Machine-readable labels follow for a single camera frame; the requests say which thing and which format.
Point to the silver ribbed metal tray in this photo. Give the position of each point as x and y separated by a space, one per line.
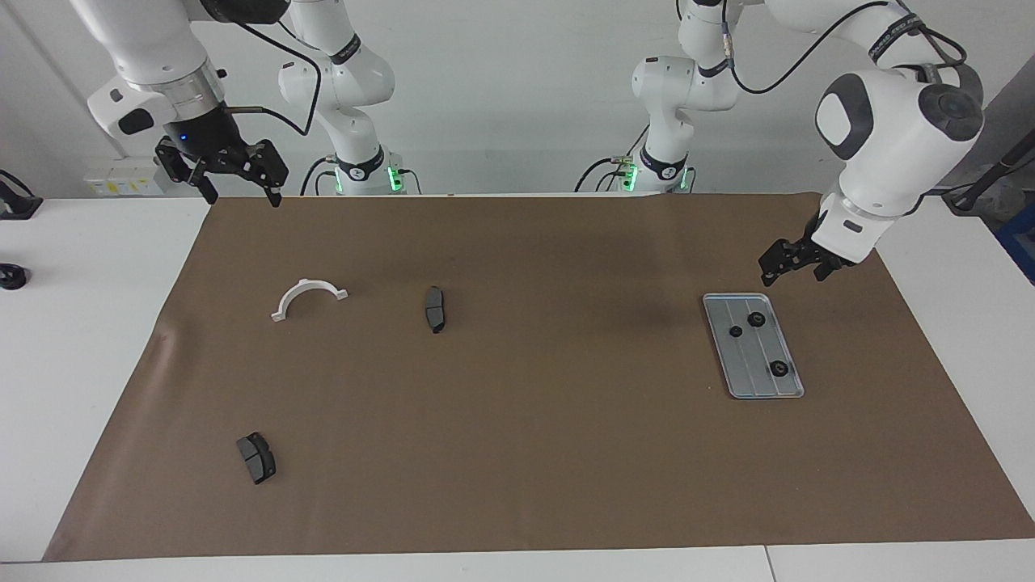
744 364

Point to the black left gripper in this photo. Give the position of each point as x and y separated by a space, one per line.
813 246

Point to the white wall socket box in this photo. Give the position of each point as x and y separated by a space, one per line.
121 178

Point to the black tripod stand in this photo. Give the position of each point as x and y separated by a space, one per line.
999 168

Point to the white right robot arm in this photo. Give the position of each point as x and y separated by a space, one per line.
145 48

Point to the stacked dark grey brake pads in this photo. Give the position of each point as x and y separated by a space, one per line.
256 457

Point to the white wall conduit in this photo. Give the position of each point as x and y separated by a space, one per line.
48 48

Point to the brown paper table mat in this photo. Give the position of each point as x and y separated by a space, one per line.
517 469

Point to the black round knob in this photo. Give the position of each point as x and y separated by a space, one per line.
12 276

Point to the blue crate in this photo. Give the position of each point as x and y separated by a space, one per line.
1020 238

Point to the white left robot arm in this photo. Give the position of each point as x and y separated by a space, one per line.
897 137

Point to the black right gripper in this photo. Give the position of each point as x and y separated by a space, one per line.
202 137

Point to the single dark grey brake pad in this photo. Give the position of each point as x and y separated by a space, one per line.
435 309

